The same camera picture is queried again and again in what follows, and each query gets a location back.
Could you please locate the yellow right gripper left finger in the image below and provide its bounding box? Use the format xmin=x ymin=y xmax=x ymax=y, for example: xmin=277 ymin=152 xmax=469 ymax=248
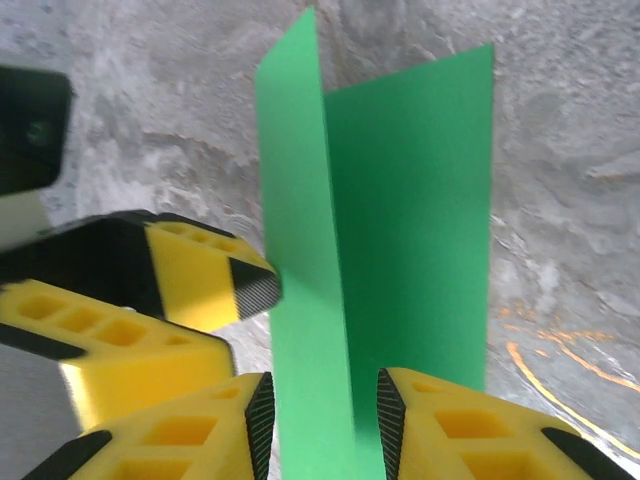
xmin=19 ymin=370 xmax=277 ymax=480

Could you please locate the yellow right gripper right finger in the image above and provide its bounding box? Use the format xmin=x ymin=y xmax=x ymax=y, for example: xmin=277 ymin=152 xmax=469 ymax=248
xmin=375 ymin=366 xmax=640 ymax=480

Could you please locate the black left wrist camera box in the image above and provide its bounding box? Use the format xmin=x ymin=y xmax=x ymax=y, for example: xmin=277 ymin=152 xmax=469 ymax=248
xmin=0 ymin=65 xmax=72 ymax=251

